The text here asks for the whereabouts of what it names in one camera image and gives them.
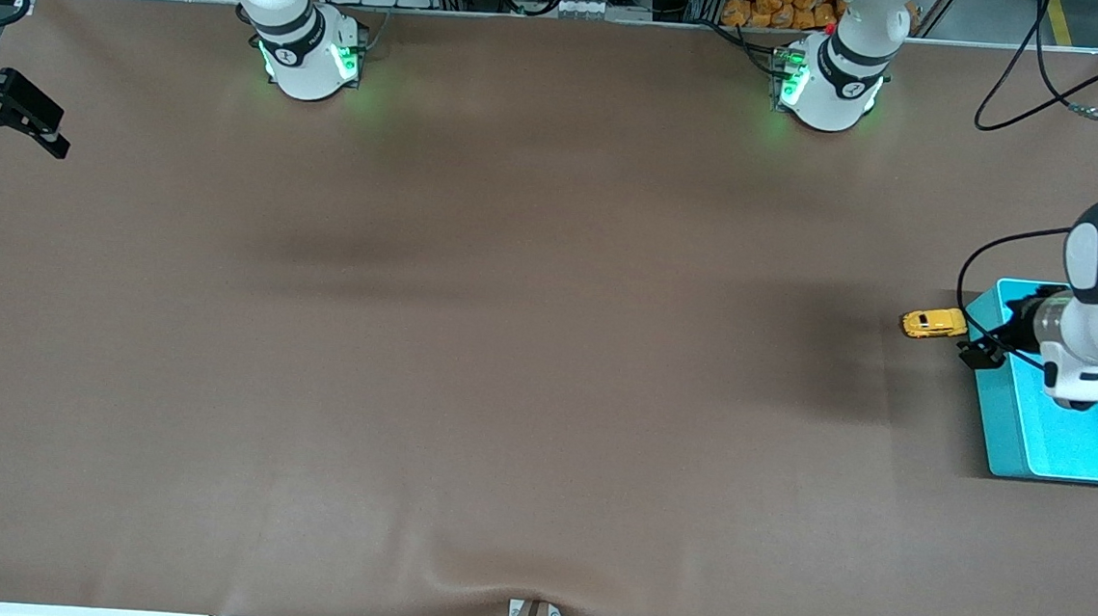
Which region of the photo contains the yellow beetle toy car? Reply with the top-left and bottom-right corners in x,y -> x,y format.
899,305 -> 970,344

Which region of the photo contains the teal plastic bin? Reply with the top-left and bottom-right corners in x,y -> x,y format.
955,276 -> 1098,486

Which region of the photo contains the orange snack packets pile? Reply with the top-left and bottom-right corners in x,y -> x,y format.
720,0 -> 844,36

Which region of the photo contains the brown table mat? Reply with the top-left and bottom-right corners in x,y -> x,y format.
0,0 -> 1098,616

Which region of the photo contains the white connector block row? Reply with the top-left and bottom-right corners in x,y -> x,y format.
510,0 -> 655,24

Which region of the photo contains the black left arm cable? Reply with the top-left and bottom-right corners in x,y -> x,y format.
951,0 -> 1098,378

